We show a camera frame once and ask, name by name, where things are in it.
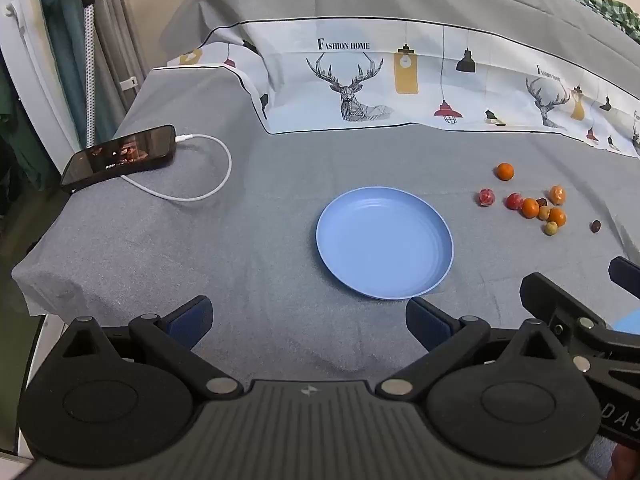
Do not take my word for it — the white charging cable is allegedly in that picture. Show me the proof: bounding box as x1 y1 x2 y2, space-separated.
120 133 233 203

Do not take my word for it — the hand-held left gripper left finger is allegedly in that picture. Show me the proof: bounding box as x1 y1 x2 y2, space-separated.
60 296 244 401

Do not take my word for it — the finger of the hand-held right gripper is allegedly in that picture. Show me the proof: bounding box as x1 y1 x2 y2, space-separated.
520 272 618 371
609 256 640 287

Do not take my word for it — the light blue plate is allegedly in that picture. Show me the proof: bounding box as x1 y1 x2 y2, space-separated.
315 186 455 301

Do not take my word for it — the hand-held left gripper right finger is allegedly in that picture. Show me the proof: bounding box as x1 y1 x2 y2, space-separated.
375 297 581 401

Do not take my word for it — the deer print grey blanket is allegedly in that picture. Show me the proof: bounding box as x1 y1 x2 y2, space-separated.
160 0 640 161

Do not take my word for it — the white door frame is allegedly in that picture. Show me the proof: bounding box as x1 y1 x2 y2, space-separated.
0 0 68 181

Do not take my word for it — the black smartphone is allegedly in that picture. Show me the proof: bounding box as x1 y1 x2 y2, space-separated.
60 125 177 193

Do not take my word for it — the teal hanging cloth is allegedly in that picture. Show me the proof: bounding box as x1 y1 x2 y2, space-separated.
37 0 91 161

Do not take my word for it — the grey bed sheet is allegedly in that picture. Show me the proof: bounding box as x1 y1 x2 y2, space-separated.
11 65 640 411

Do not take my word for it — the light blue mattress cover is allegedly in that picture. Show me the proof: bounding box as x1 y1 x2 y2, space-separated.
612 309 640 335

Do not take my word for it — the white dotted pole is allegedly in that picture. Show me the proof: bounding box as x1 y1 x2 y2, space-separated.
81 2 99 147

